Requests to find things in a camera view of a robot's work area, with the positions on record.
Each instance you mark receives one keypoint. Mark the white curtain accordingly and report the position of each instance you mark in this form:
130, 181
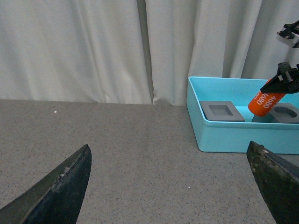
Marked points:
136, 51

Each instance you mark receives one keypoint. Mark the orange cylinder with white numbers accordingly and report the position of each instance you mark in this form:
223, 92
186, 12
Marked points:
262, 103

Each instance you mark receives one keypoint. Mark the light blue plastic box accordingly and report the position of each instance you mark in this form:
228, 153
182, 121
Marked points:
234, 137

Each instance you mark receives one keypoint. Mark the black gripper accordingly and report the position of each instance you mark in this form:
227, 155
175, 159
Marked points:
287, 78

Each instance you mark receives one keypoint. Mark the gray block with round hole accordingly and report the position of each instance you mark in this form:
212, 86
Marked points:
285, 113

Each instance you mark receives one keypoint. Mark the camera left gripper black left finger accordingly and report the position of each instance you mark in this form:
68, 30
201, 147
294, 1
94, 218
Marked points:
55, 199

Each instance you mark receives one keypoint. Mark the gray block with square hole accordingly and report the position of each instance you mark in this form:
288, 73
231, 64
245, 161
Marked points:
221, 111

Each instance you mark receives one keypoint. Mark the camera left gripper black right finger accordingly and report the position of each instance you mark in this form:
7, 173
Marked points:
278, 183

